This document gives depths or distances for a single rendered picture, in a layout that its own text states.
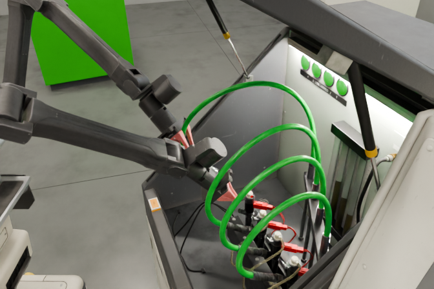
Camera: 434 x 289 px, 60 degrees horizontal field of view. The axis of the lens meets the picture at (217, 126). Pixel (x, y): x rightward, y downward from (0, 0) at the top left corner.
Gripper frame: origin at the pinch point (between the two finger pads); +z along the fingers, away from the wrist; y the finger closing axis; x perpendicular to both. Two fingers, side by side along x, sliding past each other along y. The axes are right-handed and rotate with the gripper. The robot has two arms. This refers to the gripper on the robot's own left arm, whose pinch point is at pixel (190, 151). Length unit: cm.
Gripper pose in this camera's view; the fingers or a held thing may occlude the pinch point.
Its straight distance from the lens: 107.8
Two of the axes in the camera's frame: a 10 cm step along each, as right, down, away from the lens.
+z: 6.4, 7.7, 0.7
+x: -7.1, 5.5, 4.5
